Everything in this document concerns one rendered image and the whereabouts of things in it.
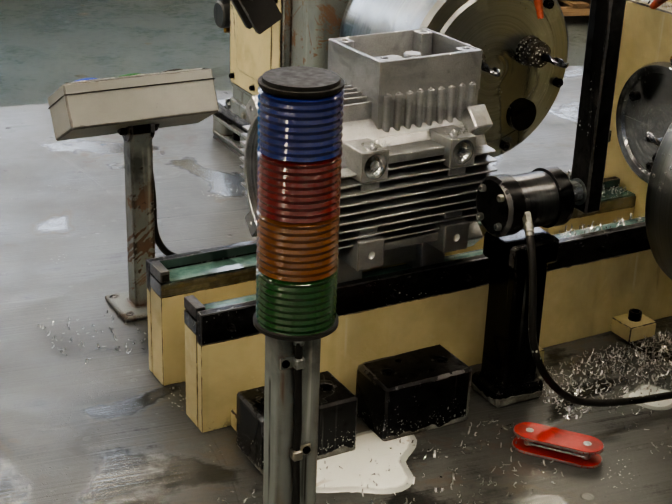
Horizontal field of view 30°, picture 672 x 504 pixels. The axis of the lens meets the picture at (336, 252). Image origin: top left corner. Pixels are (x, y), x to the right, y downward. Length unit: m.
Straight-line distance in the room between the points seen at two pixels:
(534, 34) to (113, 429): 0.75
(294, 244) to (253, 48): 1.02
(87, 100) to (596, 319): 0.62
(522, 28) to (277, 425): 0.80
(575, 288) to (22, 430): 0.61
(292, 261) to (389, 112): 0.36
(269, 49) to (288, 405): 0.95
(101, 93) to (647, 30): 0.64
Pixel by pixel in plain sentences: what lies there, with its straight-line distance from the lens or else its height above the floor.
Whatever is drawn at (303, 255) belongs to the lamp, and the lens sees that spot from 0.88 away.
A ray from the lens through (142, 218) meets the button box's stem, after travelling 1.43.
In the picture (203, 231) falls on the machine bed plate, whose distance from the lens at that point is 1.70.
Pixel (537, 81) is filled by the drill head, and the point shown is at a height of 1.02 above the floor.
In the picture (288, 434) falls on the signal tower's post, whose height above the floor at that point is 0.94.
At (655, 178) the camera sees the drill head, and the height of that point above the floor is 1.06.
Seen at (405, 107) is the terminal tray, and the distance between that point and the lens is 1.23.
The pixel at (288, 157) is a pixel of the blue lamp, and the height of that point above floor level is 1.17.
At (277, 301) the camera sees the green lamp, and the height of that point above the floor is 1.06.
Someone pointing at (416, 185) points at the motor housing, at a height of 1.03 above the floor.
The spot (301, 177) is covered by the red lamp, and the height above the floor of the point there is 1.16.
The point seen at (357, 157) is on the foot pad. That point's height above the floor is 1.07.
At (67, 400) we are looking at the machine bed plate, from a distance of 1.31.
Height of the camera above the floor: 1.45
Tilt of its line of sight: 23 degrees down
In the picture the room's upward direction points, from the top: 2 degrees clockwise
